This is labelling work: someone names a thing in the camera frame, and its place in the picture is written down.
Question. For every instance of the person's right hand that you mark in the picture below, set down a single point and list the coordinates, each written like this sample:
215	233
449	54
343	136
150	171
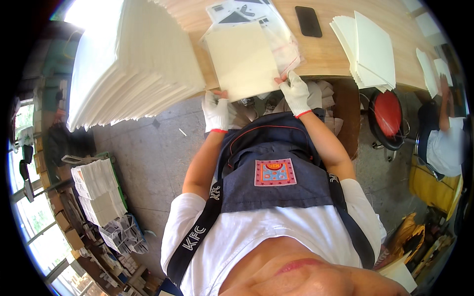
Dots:
296	96

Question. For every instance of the person's left hand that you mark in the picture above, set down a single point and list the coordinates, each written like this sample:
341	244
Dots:
216	114

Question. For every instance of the cream square sheet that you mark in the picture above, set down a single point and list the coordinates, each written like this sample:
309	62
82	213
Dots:
242	61

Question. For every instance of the white paper scrap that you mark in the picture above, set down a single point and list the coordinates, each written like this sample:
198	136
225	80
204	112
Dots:
182	132

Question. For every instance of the pile of clear plastic bags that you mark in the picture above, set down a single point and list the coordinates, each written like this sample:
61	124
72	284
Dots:
277	40

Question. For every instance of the black phone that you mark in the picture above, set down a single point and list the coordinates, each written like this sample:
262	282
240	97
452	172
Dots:
308	21

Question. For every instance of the small stack of cream sheets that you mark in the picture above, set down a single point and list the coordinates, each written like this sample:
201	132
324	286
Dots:
370	51

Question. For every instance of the red round stool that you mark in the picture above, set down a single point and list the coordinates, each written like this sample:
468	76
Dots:
387	114

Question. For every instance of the tall stack of white sheets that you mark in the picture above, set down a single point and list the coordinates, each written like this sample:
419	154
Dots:
137	63

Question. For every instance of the person's body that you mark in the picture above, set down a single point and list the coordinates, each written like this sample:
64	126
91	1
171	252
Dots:
281	229

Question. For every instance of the loose white sheets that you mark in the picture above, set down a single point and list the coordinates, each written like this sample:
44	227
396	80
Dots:
431	70

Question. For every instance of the cart with white packet stacks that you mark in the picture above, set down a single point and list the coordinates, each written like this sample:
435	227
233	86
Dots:
98	192

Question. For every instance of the black bag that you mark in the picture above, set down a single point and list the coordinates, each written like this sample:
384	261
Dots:
70	144

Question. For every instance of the white sheets beside table edge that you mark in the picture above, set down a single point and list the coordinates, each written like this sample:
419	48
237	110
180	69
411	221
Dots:
426	22

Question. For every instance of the heap of clear bagged packets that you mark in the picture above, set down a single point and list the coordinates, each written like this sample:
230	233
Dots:
124	235

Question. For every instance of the heap of orange bags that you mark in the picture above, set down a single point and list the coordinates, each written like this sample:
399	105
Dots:
411	236

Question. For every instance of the shelf with cartons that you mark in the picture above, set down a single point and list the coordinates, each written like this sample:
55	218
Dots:
92	259

